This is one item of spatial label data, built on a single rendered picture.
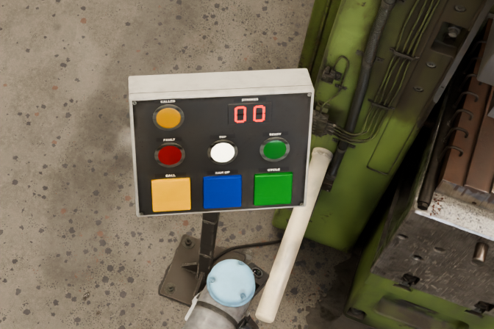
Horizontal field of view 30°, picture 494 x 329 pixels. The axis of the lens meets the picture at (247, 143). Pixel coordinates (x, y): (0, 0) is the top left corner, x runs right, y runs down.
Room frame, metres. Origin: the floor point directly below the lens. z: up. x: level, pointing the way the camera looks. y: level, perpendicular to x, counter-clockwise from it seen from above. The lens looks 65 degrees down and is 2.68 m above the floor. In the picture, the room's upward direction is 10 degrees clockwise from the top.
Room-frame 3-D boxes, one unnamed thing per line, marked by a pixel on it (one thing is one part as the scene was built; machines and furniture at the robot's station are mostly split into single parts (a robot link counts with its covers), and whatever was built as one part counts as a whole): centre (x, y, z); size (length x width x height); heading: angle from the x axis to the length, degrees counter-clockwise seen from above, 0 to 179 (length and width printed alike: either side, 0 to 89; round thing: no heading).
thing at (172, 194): (0.65, 0.13, 1.01); 0.07 x 0.05 x 0.07; 105
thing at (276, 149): (0.75, -0.05, 1.09); 0.05 x 0.03 x 0.04; 80
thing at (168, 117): (0.74, 0.15, 1.16); 0.05 x 0.03 x 0.04; 80
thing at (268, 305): (0.75, -0.15, 0.62); 0.44 x 0.05 x 0.05; 170
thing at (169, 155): (0.70, 0.14, 1.09); 0.05 x 0.03 x 0.04; 80
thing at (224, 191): (0.68, 0.03, 1.01); 0.07 x 0.05 x 0.07; 105
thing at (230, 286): (0.42, -0.01, 1.23); 0.09 x 0.08 x 0.11; 162
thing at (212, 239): (0.80, 0.06, 0.54); 0.04 x 0.04 x 1.08; 80
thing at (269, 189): (0.70, -0.07, 1.01); 0.07 x 0.05 x 0.07; 105
